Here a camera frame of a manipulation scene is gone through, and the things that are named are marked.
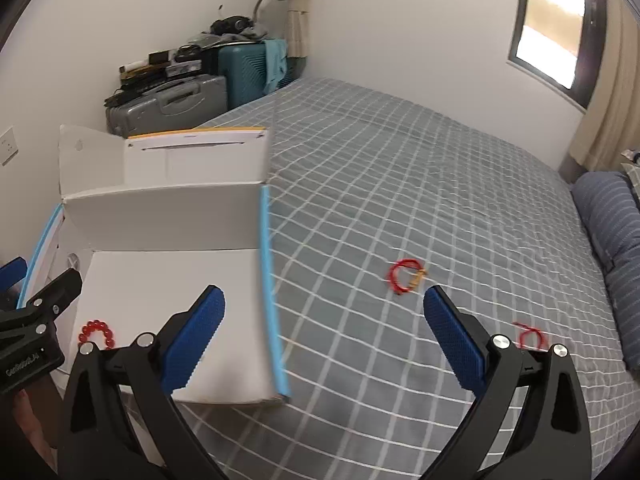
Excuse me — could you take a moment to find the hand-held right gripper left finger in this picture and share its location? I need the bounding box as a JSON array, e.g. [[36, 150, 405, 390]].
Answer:
[[57, 285, 228, 480]]

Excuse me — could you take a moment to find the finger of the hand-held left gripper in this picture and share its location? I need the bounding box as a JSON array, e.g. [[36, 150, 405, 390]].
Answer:
[[0, 257, 28, 292], [21, 269, 83, 321]]

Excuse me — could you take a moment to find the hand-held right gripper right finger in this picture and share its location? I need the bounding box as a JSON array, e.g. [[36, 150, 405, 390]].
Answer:
[[422, 285, 593, 480]]

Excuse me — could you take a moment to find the white cardboard box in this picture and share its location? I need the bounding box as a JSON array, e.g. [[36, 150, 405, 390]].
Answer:
[[17, 125, 292, 406]]

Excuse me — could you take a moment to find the red cord bracelet gold bar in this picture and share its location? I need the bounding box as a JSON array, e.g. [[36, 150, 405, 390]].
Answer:
[[514, 323, 549, 351]]

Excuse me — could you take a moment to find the red cord bracelet gold tube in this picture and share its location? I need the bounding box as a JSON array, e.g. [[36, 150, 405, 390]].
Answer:
[[387, 259, 429, 295]]

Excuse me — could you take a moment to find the person's left forearm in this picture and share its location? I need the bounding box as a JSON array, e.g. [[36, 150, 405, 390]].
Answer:
[[12, 387, 58, 471]]

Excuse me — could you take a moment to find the blue striped pillow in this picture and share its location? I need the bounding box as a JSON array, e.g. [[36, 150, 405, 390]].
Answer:
[[570, 170, 640, 361]]

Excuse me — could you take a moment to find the grey hard suitcase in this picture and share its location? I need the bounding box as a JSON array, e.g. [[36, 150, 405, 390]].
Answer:
[[106, 74, 230, 137]]

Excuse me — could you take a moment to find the pile of dark boxes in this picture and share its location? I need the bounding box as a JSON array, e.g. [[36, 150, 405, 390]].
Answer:
[[105, 35, 218, 107]]

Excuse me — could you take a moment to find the teal hard suitcase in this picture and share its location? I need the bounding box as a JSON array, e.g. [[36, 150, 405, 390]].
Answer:
[[217, 39, 296, 111]]

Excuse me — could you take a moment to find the beige window curtain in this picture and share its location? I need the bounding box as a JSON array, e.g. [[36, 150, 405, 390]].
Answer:
[[570, 0, 640, 171]]

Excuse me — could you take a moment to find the teal cloth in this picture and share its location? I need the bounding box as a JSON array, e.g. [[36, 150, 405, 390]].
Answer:
[[262, 39, 290, 93]]

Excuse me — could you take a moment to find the black bag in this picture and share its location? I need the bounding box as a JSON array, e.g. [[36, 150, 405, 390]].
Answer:
[[210, 16, 256, 36]]

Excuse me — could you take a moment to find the dark framed window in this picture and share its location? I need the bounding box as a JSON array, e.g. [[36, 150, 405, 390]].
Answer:
[[507, 0, 608, 108]]

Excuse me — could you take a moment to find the beige corner curtain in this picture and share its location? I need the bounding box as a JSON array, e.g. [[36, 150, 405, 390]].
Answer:
[[287, 0, 316, 58]]

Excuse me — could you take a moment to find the red bead bracelet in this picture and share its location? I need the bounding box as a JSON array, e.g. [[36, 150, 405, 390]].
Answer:
[[79, 320, 117, 350]]

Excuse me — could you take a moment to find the white wall socket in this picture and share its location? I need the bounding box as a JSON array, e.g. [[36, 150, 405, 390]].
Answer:
[[0, 127, 21, 166]]

